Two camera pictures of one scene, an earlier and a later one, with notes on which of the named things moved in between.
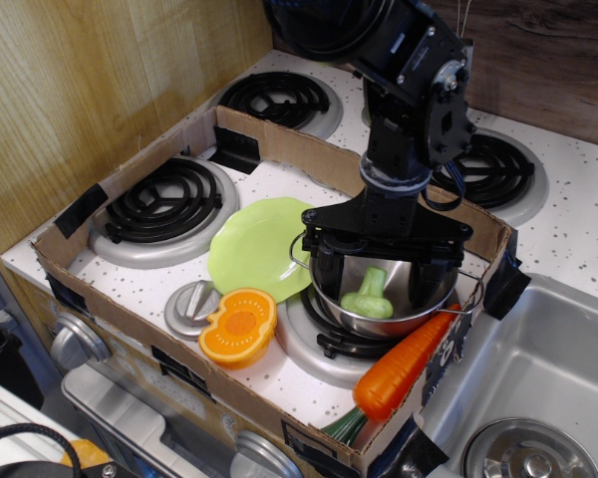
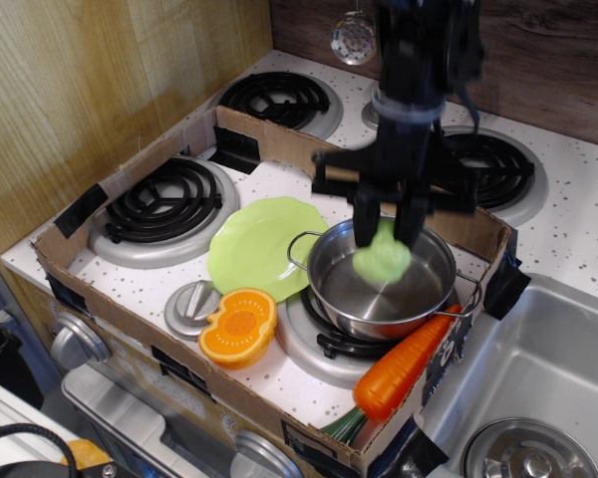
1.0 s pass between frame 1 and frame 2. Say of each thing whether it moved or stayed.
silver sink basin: stayed
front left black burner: stayed
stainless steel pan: stayed
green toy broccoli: moved
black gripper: moved
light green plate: stayed
